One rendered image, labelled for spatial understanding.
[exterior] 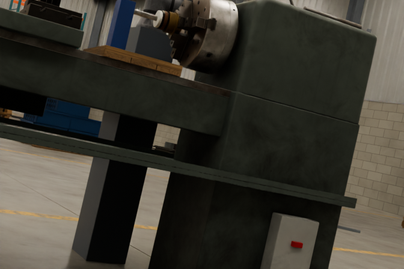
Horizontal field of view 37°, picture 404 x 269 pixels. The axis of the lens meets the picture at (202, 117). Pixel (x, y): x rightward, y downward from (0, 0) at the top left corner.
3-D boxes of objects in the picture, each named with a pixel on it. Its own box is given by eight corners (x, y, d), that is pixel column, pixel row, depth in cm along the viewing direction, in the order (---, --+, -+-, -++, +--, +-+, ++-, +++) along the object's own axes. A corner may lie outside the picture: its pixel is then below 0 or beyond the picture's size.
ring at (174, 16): (178, 15, 249) (158, 9, 245) (187, 13, 240) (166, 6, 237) (174, 38, 248) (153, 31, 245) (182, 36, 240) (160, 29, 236)
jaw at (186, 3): (195, 29, 251) (194, 8, 258) (201, 21, 248) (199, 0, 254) (171, 21, 247) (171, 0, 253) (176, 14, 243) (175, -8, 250)
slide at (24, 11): (57, 38, 248) (59, 27, 248) (80, 30, 209) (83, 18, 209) (11, 25, 241) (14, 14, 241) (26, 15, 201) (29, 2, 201)
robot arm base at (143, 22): (130, 29, 297) (134, 9, 297) (157, 37, 304) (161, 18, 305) (143, 27, 284) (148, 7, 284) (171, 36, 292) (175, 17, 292)
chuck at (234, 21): (195, 68, 268) (216, -2, 264) (222, 81, 239) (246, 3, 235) (187, 66, 266) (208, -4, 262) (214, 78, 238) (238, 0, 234)
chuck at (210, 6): (187, 66, 266) (208, -4, 262) (214, 78, 238) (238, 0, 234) (169, 60, 263) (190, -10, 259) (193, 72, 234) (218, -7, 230)
